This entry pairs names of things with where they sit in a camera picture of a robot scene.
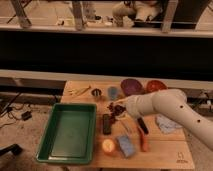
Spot dark grape bunch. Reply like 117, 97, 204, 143
108, 103, 126, 124

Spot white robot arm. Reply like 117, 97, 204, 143
115, 89, 213, 151

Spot blue plastic cup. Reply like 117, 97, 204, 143
107, 86, 118, 101

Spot purple bowl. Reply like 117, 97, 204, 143
120, 79, 144, 96

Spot black remote control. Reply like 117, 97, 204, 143
103, 114, 111, 135

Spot metal spoon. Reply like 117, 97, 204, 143
119, 120, 132, 134

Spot red bowl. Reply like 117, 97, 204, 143
146, 80, 167, 93

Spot orange round fruit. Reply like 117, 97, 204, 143
102, 139, 115, 154

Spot blue sponge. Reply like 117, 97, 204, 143
116, 135, 136, 158

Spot green plastic tray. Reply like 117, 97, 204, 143
36, 103, 96, 165

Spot orange carrot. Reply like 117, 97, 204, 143
138, 127, 149, 152

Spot blue folded cloth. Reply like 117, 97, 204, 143
156, 115, 181, 134

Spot person in background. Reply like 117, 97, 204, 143
112, 0, 163, 27

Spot black power adapter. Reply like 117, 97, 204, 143
21, 111, 32, 121

